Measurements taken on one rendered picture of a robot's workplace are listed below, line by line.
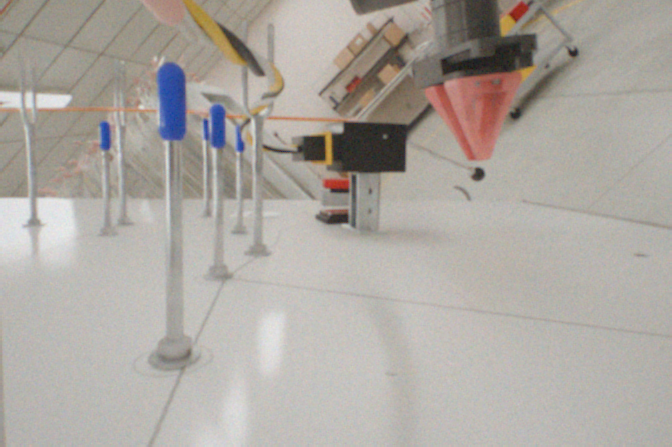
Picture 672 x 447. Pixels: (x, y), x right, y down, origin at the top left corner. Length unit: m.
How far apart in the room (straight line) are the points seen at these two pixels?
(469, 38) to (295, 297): 0.29
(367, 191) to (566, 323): 0.24
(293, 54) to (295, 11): 0.71
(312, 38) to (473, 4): 8.14
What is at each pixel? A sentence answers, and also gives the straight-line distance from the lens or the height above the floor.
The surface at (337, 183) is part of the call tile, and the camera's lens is 0.60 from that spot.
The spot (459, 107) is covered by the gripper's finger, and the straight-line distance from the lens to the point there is 0.42.
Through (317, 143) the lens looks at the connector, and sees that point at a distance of 0.36.
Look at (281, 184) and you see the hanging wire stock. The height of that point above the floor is 1.14.
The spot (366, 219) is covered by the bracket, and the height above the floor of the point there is 1.09.
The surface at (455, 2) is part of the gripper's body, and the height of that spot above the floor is 1.16.
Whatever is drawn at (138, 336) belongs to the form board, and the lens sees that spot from 0.17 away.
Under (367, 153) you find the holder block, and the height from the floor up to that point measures 1.12.
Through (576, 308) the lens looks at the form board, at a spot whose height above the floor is 1.04.
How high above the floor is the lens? 1.16
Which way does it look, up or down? 7 degrees down
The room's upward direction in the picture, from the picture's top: 46 degrees counter-clockwise
